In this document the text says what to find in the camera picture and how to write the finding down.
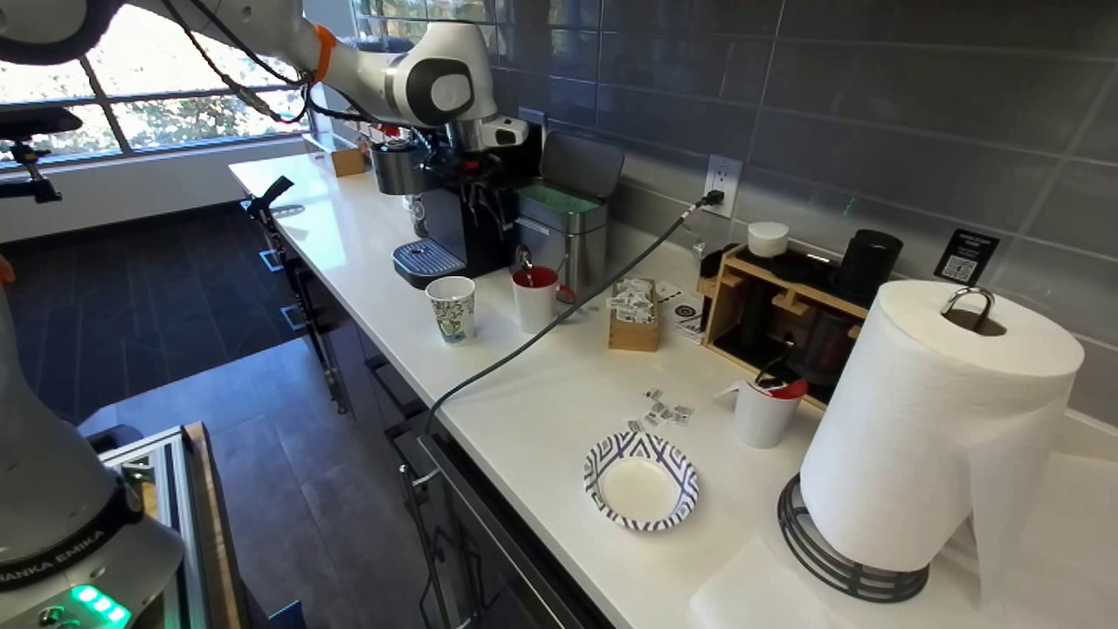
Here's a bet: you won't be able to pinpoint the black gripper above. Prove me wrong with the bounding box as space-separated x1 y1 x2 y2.
456 117 543 188

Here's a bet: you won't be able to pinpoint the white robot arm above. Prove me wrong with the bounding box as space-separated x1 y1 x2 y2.
0 0 497 625

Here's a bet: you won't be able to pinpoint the black silver Keurig coffee machine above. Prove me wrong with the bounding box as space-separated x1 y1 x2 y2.
374 125 543 288

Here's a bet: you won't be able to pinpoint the white mug red interior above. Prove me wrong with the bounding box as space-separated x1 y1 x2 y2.
513 267 561 331

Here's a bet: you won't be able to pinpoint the patterned paper coffee cup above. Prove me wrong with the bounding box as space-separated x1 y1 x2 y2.
426 277 475 343

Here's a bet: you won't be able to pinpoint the small white cup red stirrers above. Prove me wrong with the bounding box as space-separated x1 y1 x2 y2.
734 382 806 447

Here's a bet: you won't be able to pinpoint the stainless steel box container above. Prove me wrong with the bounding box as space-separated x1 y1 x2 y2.
518 185 610 295

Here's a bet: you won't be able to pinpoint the small brown sugar packet box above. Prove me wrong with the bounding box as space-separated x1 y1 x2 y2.
610 279 662 352

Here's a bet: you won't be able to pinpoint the wooden condiment organizer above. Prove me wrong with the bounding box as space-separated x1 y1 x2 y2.
700 246 867 406

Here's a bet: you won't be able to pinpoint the patterned paper plate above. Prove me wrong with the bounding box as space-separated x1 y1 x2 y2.
583 431 703 535

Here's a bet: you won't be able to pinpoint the black paper towel holder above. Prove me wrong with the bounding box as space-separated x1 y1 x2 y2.
775 288 1007 605

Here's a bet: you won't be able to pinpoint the white paper towel roll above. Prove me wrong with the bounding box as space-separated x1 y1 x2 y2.
801 279 1082 594

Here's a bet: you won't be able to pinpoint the orange strap on arm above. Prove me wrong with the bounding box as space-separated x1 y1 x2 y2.
307 25 344 84

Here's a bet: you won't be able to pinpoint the black power cable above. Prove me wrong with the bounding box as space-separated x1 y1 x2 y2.
422 188 726 417

